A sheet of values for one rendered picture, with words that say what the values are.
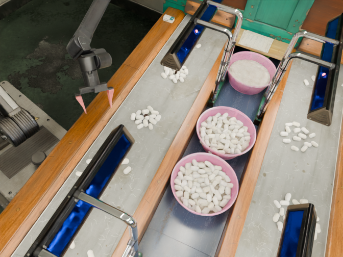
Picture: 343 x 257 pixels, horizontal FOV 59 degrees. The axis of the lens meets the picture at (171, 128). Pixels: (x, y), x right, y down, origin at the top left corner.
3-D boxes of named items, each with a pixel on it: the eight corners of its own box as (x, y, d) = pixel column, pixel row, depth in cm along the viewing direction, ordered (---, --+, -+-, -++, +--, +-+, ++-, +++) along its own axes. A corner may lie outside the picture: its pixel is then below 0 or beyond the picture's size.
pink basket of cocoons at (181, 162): (158, 206, 120) (159, 197, 112) (183, 154, 135) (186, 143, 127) (221, 235, 115) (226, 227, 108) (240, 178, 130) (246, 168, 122)
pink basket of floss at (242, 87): (235, 103, 155) (240, 91, 147) (215, 68, 169) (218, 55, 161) (279, 94, 161) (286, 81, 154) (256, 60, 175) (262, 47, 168)
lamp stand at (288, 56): (252, 124, 148) (288, 53, 112) (262, 96, 159) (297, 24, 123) (290, 138, 145) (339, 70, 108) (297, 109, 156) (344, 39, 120)
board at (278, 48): (229, 43, 169) (230, 41, 168) (237, 28, 177) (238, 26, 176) (287, 62, 163) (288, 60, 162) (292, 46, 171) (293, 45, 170)
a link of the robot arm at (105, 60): (66, 48, 113) (76, 36, 107) (90, 44, 121) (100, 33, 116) (81, 77, 113) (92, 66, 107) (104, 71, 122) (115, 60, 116)
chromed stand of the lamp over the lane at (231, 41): (177, 95, 155) (188, 20, 119) (192, 71, 166) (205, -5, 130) (212, 108, 152) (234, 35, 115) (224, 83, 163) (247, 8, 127)
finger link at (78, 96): (79, 112, 118) (73, 89, 115) (98, 108, 120) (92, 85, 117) (80, 116, 112) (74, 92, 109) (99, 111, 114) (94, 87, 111)
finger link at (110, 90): (97, 108, 120) (92, 85, 117) (115, 104, 122) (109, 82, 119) (99, 112, 113) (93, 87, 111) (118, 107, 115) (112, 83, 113)
